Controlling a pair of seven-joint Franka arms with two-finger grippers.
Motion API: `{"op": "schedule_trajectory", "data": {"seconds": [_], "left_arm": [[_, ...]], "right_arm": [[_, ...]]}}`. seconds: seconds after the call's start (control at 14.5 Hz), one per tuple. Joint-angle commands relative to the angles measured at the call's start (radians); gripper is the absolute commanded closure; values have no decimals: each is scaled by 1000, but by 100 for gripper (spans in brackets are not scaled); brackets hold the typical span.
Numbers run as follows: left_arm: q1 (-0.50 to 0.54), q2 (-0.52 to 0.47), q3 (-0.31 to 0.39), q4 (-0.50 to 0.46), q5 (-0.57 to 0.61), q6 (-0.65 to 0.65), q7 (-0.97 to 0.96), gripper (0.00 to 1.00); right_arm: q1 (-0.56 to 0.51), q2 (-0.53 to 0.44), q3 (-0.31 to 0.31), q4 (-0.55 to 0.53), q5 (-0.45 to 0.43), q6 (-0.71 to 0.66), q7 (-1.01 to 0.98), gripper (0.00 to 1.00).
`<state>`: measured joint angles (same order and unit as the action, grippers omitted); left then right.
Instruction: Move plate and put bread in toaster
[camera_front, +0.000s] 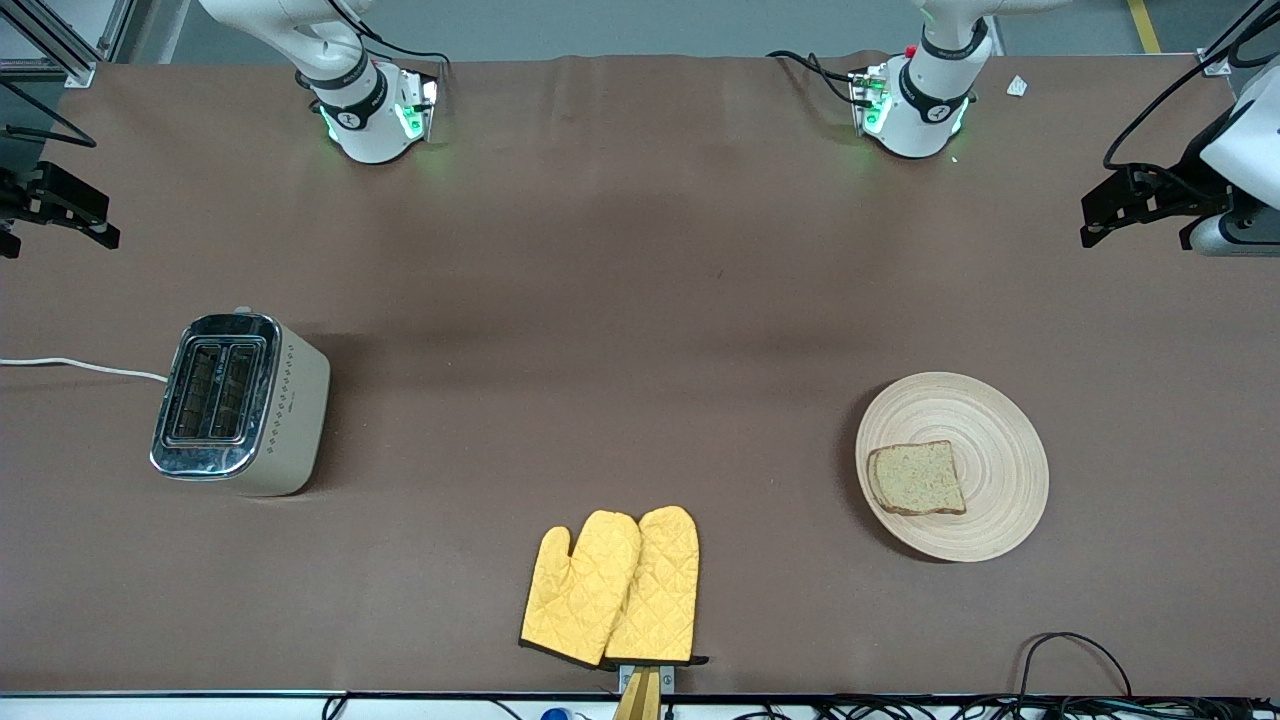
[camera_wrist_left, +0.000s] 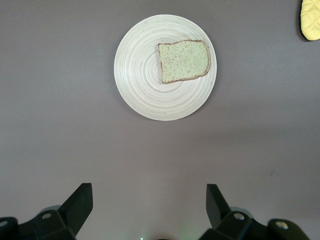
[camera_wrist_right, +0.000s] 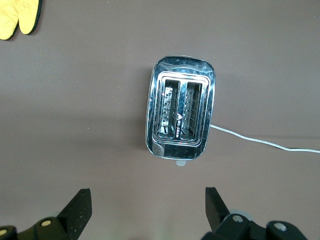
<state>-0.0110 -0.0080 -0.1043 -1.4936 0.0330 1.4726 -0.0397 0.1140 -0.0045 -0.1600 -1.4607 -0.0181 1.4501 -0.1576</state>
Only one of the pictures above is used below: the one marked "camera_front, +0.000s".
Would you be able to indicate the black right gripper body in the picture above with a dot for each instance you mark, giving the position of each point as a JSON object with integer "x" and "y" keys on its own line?
{"x": 14, "y": 198}

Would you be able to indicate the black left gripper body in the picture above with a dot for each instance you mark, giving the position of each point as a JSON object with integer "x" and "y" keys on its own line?
{"x": 1186, "y": 172}

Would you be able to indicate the round light wooden plate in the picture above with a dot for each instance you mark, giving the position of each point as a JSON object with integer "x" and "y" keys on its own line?
{"x": 1000, "y": 440}

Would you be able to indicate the slice of toast bread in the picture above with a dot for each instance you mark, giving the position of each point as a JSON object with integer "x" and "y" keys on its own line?
{"x": 915, "y": 478}

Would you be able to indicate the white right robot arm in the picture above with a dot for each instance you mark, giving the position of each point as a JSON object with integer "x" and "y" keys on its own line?
{"x": 365, "y": 125}

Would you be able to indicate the cream and chrome toaster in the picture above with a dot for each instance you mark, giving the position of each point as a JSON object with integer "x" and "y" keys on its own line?
{"x": 285, "y": 420}

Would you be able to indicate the white paper scrap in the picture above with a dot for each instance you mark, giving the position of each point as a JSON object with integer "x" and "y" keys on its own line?
{"x": 1017, "y": 86}

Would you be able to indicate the yellow quilted oven mitt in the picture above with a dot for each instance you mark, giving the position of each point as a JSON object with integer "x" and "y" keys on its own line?
{"x": 660, "y": 590}
{"x": 575, "y": 590}

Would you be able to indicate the small metal corner bracket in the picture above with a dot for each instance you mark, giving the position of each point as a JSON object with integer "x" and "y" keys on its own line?
{"x": 1214, "y": 64}

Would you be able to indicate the aluminium profile frame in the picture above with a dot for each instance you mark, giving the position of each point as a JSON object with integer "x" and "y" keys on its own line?
{"x": 55, "y": 45}

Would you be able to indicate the metal bracket with wooden bar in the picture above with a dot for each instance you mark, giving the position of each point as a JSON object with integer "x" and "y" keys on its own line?
{"x": 640, "y": 690}

